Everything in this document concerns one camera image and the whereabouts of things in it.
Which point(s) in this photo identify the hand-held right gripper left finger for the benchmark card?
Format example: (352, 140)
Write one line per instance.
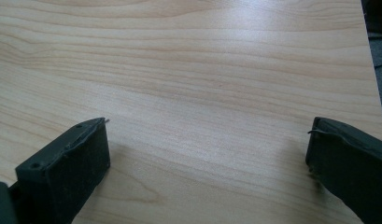
(67, 168)

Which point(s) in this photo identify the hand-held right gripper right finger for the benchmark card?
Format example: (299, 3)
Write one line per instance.
(350, 161)

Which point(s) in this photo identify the dark object beside table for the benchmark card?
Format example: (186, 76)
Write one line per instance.
(376, 15)

